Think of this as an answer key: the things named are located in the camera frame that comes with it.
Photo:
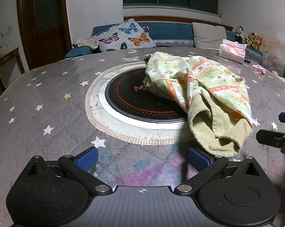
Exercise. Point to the white wall switch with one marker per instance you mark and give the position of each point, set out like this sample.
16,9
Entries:
5,32

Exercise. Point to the brown wooden door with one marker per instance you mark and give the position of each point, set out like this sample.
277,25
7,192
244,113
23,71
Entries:
44,21

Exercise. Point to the butterfly print pillow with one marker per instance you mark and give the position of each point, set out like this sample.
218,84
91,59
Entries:
126,36

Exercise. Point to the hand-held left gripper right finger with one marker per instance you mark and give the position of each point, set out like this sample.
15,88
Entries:
199,159

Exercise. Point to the crumpled beige cloth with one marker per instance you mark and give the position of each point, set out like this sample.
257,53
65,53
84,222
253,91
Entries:
85,42

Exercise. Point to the blue sofa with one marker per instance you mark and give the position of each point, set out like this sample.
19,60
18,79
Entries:
166,33

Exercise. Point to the panda plush toy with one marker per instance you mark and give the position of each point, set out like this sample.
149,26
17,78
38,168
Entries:
239,32

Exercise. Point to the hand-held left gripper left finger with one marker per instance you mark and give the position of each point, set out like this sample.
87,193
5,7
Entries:
85,159

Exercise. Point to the black round induction cooker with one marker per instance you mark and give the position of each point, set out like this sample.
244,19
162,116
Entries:
128,97

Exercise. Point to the white round cooker rim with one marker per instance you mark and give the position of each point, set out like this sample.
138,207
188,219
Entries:
103,99

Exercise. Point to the clear plastic box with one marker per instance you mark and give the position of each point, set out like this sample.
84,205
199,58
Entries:
273,62

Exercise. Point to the wooden side table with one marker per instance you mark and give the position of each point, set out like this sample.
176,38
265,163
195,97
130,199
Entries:
3,61

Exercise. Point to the grey star-printed tablecloth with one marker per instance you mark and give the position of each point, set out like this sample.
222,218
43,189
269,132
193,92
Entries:
50,94

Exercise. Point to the patterned green orange pants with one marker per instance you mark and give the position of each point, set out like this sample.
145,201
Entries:
204,75

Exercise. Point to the grey pillow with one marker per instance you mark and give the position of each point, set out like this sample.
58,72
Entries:
208,36

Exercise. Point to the yellow green plush toy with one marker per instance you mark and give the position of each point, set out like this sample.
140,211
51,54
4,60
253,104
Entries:
250,39

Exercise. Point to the pink tissue pack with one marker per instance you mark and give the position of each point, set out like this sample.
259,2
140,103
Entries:
231,50

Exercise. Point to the small clear bottle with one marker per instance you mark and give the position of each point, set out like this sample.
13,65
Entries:
1,50

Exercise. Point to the orange fox plush toy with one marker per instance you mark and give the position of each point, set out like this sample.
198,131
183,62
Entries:
258,41

